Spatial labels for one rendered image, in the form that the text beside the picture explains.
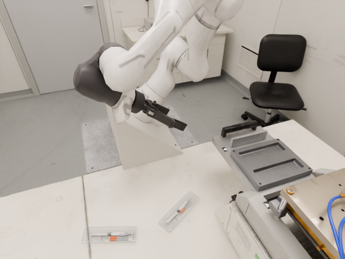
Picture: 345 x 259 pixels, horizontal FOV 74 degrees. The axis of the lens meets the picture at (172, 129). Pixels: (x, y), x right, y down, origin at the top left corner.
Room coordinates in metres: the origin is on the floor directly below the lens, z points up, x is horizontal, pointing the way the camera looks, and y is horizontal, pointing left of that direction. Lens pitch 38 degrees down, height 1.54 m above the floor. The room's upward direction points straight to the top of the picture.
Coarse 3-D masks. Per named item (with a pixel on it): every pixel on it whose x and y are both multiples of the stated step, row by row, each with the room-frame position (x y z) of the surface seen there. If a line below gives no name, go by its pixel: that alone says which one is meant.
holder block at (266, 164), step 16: (256, 144) 0.62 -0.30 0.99; (272, 144) 0.62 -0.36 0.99; (240, 160) 0.54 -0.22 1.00; (256, 160) 0.54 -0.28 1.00; (272, 160) 0.54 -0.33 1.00; (288, 160) 0.54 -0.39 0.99; (256, 176) 0.47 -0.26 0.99; (272, 176) 0.48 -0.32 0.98; (288, 176) 0.47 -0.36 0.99; (304, 176) 0.49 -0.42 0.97
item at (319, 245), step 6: (288, 204) 0.34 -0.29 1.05; (288, 210) 0.33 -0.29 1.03; (294, 210) 0.32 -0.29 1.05; (294, 216) 0.31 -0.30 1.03; (300, 222) 0.29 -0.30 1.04; (300, 228) 0.29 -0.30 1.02; (306, 228) 0.28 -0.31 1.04; (306, 234) 0.27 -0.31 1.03; (312, 234) 0.26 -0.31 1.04; (312, 240) 0.25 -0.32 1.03; (318, 240) 0.25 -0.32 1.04; (318, 246) 0.23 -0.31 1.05; (324, 246) 0.23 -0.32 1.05; (324, 252) 0.23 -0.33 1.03; (330, 252) 0.22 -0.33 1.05; (330, 258) 0.21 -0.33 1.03
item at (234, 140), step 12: (240, 132) 0.72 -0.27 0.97; (252, 132) 0.72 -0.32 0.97; (264, 132) 0.67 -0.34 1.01; (216, 144) 0.66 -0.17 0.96; (228, 144) 0.64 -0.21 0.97; (240, 144) 0.64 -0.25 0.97; (252, 144) 0.64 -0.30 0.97; (228, 156) 0.58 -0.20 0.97; (240, 180) 0.49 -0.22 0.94; (300, 180) 0.47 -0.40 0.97; (264, 192) 0.43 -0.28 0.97; (276, 192) 0.43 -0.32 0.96
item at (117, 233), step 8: (88, 232) 0.41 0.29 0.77; (96, 232) 0.41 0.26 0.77; (104, 232) 0.41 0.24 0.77; (112, 232) 0.41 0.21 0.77; (120, 232) 0.41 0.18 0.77; (128, 232) 0.41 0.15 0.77; (136, 232) 0.41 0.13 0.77; (88, 240) 0.38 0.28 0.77; (96, 240) 0.38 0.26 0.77; (104, 240) 0.38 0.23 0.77; (112, 240) 0.38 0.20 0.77; (120, 240) 0.38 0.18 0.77; (128, 240) 0.38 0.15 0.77
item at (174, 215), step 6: (192, 192) 0.58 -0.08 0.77; (186, 198) 0.55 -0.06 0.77; (192, 198) 0.55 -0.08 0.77; (198, 198) 0.55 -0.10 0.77; (180, 204) 0.52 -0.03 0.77; (186, 204) 0.52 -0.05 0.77; (192, 204) 0.52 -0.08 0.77; (174, 210) 0.49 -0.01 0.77; (180, 210) 0.49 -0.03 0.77; (186, 210) 0.49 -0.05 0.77; (168, 216) 0.47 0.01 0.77; (174, 216) 0.47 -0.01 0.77; (180, 216) 0.47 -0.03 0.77; (162, 222) 0.45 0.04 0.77; (168, 222) 0.45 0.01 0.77; (174, 222) 0.45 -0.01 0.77; (168, 228) 0.42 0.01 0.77
